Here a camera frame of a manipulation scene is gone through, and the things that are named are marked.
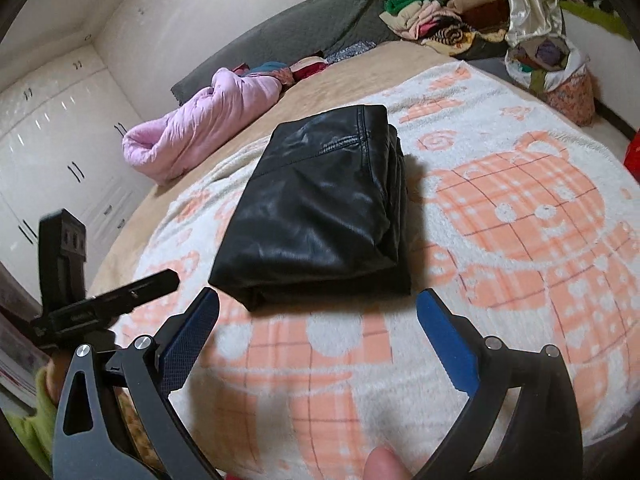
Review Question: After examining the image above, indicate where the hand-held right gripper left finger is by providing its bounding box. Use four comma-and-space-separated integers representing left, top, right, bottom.
52, 287, 221, 480

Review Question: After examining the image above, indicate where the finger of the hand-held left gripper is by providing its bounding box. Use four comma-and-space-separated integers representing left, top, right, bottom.
90, 269, 181, 319
39, 208, 87, 317

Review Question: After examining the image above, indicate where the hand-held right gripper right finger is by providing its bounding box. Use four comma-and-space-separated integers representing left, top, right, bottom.
415, 287, 585, 480

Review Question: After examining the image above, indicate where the black leather jacket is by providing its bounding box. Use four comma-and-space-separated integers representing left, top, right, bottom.
207, 104, 413, 312

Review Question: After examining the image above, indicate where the person's left forearm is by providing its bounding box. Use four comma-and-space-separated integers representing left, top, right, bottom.
0, 360, 58, 476

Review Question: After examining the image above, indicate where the plastic bag of clothes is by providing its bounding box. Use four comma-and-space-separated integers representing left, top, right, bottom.
505, 35, 596, 126

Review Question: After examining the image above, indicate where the pile of folded clothes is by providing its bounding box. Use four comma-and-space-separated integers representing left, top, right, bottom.
380, 0, 516, 58

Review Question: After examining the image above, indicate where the person's right hand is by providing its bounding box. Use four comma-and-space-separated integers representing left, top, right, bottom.
364, 444, 417, 480

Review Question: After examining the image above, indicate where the white wardrobe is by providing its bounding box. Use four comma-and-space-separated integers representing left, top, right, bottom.
0, 45, 168, 273

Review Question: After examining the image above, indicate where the bear printed white blanket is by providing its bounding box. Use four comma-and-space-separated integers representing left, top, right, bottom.
107, 60, 640, 480

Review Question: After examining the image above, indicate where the pink quilt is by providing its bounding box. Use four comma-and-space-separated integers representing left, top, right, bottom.
122, 67, 286, 183

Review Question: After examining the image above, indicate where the teal cloth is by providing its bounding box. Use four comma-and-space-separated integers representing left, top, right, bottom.
247, 61, 292, 79

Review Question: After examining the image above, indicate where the dark red cloth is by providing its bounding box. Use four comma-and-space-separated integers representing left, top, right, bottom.
290, 56, 329, 82

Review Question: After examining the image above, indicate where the grey padded headboard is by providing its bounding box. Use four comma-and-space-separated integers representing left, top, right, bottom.
170, 0, 401, 106

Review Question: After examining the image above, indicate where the blue floral cloth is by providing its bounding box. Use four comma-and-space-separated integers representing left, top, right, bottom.
325, 40, 378, 64

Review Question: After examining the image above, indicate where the cream satin curtain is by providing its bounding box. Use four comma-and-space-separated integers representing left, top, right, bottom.
482, 0, 566, 48

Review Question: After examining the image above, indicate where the green cloth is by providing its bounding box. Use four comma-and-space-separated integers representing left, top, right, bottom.
557, 0, 631, 41

